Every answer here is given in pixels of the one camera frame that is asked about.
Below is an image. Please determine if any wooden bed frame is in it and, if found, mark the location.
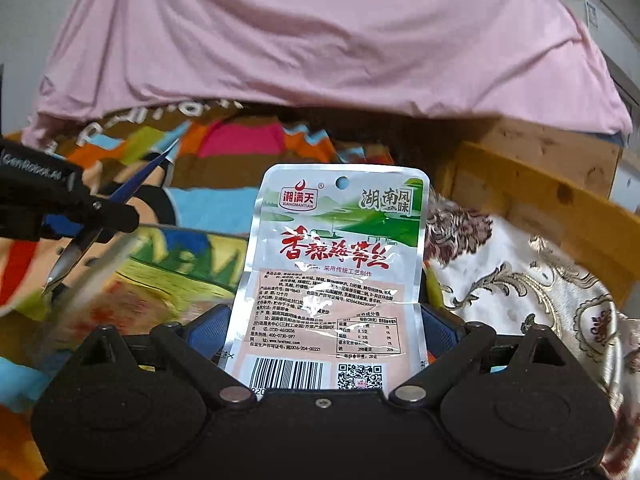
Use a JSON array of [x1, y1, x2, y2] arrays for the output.
[[450, 140, 640, 311]]

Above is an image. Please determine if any blue and silver pen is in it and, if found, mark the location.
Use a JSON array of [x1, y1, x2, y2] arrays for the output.
[[42, 139, 181, 296]]

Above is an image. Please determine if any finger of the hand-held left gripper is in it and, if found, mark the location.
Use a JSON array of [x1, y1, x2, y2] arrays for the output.
[[42, 194, 142, 242]]

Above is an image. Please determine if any colourful printed blanket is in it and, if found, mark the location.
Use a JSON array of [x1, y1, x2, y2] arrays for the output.
[[0, 97, 401, 480]]

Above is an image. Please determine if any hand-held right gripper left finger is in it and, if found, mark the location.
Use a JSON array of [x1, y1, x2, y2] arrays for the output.
[[74, 304, 258, 408]]

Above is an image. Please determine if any pink bed sheet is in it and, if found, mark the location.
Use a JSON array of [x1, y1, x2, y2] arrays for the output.
[[22, 0, 633, 148]]

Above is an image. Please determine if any white and green snack packet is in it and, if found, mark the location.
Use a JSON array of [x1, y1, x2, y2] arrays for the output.
[[222, 162, 431, 392]]

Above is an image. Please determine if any colourful printed tin box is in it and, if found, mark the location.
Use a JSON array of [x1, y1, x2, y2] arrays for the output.
[[30, 225, 251, 341]]

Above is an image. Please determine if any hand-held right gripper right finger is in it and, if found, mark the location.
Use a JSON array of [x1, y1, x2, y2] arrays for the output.
[[387, 304, 577, 408]]

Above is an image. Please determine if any white floral quilt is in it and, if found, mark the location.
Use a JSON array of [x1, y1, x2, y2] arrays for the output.
[[422, 192, 640, 441]]

